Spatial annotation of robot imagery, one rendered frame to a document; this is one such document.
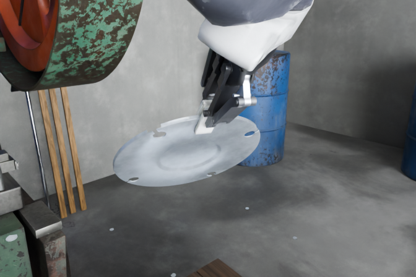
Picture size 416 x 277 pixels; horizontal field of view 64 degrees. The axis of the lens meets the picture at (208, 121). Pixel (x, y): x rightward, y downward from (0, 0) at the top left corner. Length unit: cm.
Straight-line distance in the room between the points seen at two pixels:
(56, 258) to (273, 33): 75
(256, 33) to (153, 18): 235
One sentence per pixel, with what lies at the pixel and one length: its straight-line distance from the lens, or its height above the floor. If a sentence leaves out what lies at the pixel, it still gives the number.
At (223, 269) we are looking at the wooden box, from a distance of 116.
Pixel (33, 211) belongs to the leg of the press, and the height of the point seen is 64.
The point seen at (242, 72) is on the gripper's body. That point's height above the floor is 104.
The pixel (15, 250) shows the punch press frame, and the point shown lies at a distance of 94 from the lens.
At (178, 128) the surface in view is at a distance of 55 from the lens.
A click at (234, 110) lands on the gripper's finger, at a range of 44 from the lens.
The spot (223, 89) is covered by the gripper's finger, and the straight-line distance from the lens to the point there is 45.
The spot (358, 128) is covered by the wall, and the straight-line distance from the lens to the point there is 364.
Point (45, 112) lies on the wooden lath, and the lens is 205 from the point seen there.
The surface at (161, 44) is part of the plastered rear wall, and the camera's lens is 270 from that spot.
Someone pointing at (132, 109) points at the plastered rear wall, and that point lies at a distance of 261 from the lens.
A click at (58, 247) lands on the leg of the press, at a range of 91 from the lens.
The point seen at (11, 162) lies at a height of 73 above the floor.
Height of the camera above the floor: 110
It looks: 16 degrees down
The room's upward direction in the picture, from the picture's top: straight up
